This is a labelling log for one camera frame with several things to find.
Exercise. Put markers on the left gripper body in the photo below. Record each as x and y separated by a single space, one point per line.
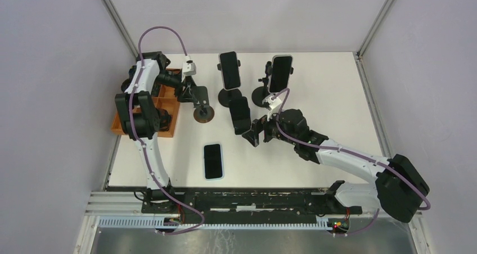
181 94

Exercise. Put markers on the white cable duct strip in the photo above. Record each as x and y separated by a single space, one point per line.
153 222

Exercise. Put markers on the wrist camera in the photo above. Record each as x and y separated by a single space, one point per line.
188 67
273 105

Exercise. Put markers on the black folding phone stand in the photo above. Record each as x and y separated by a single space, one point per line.
241 126

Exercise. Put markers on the black pole stand left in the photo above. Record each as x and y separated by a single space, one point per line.
224 96

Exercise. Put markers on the white case phone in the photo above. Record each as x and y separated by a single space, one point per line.
281 69
229 67

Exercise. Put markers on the brown round base phone stand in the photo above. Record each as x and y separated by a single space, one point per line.
203 114

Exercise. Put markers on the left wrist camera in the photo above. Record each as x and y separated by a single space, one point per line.
188 67

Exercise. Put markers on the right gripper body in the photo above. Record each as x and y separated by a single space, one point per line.
270 127

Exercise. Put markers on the black pole stand right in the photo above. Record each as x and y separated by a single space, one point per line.
259 94

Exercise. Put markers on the white case phone rear right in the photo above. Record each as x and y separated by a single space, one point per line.
281 69

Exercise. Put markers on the blue case phone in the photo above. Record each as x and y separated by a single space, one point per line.
213 162

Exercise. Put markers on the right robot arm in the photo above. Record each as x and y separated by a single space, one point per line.
391 184

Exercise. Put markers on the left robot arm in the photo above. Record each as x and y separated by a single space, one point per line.
141 120

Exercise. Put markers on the black case phone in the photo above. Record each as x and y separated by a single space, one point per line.
239 108

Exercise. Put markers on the black mounting base plate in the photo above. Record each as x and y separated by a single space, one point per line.
246 205

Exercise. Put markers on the white case phone rear left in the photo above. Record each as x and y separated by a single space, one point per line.
229 67

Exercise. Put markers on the dark patterned scrunchie left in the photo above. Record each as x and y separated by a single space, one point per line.
125 84

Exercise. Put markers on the black pole stand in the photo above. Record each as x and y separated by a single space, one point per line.
224 96
259 94

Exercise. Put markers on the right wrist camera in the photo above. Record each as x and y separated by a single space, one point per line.
273 105

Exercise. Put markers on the orange compartment tray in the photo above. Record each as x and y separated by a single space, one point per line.
167 104

